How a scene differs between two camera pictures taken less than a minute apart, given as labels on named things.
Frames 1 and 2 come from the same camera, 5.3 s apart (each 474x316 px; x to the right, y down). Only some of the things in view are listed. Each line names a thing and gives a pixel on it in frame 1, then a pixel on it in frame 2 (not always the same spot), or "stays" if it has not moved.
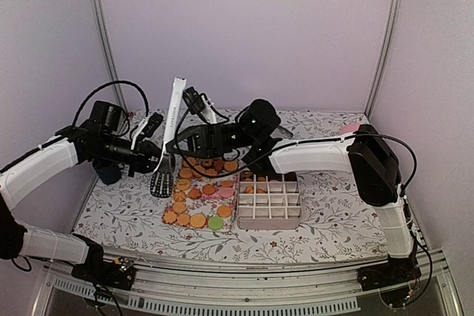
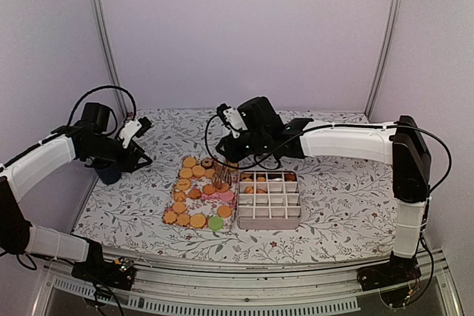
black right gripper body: (213, 146) → (237, 155)
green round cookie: (215, 223) stays
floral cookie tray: (203, 195) stays
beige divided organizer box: (268, 201) stays
